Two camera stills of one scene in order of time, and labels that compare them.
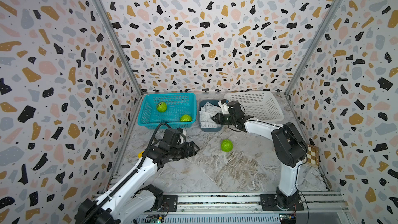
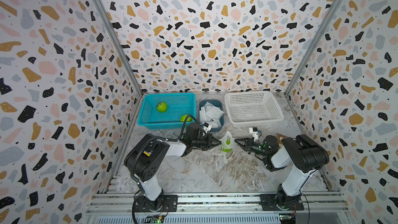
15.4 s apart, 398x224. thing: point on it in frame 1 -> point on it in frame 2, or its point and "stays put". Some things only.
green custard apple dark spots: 161,107 stays put
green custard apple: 226,145 stays put
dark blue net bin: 215,102 stays put
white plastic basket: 262,105 stays put
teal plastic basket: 178,110 stays put
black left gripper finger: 187,148 -> 212,140
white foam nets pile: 206,112 stays put
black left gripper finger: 182,152 -> 213,144
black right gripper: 218,120 -> 249,145
